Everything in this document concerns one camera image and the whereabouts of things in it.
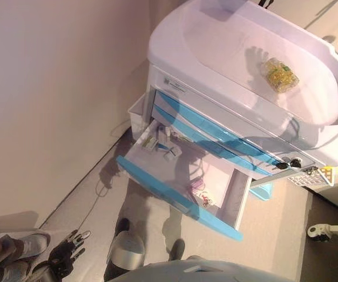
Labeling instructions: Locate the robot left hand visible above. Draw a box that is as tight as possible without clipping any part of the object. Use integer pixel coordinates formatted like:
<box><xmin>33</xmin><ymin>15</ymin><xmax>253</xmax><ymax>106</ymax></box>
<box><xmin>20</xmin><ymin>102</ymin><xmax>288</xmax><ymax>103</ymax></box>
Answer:
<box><xmin>47</xmin><ymin>229</ymin><xmax>92</xmax><ymax>277</ymax></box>

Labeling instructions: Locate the blue fronted cart drawer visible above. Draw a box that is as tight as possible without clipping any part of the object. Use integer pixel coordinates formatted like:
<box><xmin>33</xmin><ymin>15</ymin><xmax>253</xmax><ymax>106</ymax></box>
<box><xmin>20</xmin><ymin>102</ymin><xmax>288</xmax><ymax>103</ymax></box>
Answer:
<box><xmin>115</xmin><ymin>119</ymin><xmax>253</xmax><ymax>243</ymax></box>
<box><xmin>152</xmin><ymin>104</ymin><xmax>275</xmax><ymax>177</ymax></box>
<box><xmin>153</xmin><ymin>88</ymin><xmax>293</xmax><ymax>171</ymax></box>

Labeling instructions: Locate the bag of yellow items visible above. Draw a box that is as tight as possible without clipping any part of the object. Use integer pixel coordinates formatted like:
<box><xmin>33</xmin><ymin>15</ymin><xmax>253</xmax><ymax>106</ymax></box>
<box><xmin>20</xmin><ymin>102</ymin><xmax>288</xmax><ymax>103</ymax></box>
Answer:
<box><xmin>259</xmin><ymin>57</ymin><xmax>301</xmax><ymax>95</ymax></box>

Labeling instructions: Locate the green white medicine box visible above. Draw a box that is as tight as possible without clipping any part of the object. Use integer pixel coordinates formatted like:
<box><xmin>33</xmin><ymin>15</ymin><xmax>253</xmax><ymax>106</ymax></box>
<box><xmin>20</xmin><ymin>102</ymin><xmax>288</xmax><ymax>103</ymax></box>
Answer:
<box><xmin>140</xmin><ymin>137</ymin><xmax>159</xmax><ymax>152</ymax></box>

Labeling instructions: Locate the white upright medicine box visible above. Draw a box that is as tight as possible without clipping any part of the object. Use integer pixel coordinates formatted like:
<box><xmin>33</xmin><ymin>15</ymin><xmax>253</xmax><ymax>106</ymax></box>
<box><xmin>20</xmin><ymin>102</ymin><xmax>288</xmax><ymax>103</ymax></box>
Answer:
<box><xmin>156</xmin><ymin>125</ymin><xmax>172</xmax><ymax>142</ymax></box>

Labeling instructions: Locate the grey blue sneaker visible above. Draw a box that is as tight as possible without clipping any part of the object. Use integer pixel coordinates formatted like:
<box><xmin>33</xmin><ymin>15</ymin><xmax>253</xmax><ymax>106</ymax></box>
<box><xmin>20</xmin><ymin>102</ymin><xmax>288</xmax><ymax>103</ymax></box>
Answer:
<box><xmin>0</xmin><ymin>231</ymin><xmax>52</xmax><ymax>261</ymax></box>
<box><xmin>0</xmin><ymin>260</ymin><xmax>37</xmax><ymax>282</ymax></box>

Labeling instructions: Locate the silver robot left leg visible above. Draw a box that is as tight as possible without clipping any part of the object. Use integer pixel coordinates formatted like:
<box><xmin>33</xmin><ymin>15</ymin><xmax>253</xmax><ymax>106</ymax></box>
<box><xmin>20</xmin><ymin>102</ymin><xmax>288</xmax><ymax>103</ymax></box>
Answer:
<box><xmin>103</xmin><ymin>230</ymin><xmax>146</xmax><ymax>277</ymax></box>

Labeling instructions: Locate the black robot left foot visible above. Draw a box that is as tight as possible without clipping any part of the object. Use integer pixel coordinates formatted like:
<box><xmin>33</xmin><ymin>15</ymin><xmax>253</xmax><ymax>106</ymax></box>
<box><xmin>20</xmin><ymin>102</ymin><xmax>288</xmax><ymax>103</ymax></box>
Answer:
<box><xmin>116</xmin><ymin>217</ymin><xmax>131</xmax><ymax>236</ymax></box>

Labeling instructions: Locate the black robot foot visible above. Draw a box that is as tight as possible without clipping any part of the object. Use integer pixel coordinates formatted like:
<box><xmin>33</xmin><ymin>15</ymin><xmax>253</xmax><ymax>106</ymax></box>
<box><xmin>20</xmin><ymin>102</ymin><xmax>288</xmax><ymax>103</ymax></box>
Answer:
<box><xmin>170</xmin><ymin>238</ymin><xmax>186</xmax><ymax>261</ymax></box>
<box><xmin>116</xmin><ymin>217</ymin><xmax>131</xmax><ymax>236</ymax></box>

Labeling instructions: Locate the black robot right foot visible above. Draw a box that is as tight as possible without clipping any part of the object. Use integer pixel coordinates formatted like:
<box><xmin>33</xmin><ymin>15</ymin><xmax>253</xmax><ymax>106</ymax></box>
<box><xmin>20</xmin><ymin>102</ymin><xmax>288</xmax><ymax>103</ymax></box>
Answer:
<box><xmin>170</xmin><ymin>238</ymin><xmax>186</xmax><ymax>261</ymax></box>

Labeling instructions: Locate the grey robot torso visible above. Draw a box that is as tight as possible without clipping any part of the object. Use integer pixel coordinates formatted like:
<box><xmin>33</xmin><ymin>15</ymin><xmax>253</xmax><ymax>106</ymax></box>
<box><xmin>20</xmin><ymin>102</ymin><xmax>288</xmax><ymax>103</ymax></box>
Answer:
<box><xmin>133</xmin><ymin>254</ymin><xmax>278</xmax><ymax>282</ymax></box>

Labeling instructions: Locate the white box crossed lines print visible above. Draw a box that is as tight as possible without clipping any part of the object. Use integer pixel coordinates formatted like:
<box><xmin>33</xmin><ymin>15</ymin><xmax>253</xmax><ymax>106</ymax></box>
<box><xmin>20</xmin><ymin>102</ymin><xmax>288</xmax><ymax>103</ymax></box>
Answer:
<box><xmin>164</xmin><ymin>146</ymin><xmax>183</xmax><ymax>162</ymax></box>

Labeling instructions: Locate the pink calcium granules box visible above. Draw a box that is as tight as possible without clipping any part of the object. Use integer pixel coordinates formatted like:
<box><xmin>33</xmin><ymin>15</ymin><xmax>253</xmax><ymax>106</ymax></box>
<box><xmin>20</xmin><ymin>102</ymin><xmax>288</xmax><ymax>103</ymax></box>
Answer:
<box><xmin>189</xmin><ymin>179</ymin><xmax>206</xmax><ymax>192</ymax></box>

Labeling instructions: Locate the white box red print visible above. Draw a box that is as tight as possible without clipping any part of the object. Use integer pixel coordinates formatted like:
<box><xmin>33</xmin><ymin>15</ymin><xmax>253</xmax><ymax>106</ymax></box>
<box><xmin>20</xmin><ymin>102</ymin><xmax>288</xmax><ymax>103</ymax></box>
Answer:
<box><xmin>195</xmin><ymin>190</ymin><xmax>216</xmax><ymax>208</ymax></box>

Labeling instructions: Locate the white side basket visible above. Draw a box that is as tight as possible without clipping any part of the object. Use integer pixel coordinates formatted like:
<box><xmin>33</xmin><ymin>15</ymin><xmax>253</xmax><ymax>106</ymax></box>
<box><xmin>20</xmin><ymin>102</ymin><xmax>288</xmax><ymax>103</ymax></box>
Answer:
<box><xmin>126</xmin><ymin>95</ymin><xmax>152</xmax><ymax>143</ymax></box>

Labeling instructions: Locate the blue lidded waste bin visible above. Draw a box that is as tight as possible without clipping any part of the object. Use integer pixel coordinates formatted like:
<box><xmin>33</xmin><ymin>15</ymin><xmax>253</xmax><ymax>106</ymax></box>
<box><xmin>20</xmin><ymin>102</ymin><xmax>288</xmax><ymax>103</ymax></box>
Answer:
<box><xmin>249</xmin><ymin>181</ymin><xmax>275</xmax><ymax>202</ymax></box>

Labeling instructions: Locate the white perforated basket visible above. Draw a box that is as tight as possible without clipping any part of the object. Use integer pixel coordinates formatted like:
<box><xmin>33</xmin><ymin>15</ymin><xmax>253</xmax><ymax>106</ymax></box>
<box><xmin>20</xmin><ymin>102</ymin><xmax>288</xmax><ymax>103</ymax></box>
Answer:
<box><xmin>286</xmin><ymin>166</ymin><xmax>335</xmax><ymax>187</ymax></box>

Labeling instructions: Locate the white bed caster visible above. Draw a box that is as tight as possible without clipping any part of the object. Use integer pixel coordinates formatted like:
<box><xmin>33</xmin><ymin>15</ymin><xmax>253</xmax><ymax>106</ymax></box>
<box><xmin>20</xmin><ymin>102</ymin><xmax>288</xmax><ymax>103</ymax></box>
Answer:
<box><xmin>307</xmin><ymin>224</ymin><xmax>333</xmax><ymax>242</ymax></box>

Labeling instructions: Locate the white medical cart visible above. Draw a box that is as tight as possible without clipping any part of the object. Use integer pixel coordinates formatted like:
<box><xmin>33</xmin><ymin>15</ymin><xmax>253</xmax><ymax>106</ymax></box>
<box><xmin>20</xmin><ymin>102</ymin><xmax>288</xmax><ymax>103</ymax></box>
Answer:
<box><xmin>146</xmin><ymin>0</ymin><xmax>338</xmax><ymax>189</ymax></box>

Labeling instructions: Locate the thin white floor cable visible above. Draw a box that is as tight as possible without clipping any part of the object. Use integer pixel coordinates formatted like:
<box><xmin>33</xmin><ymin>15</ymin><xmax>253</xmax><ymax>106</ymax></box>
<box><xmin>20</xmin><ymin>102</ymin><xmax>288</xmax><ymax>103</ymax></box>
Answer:
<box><xmin>77</xmin><ymin>120</ymin><xmax>128</xmax><ymax>233</ymax></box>

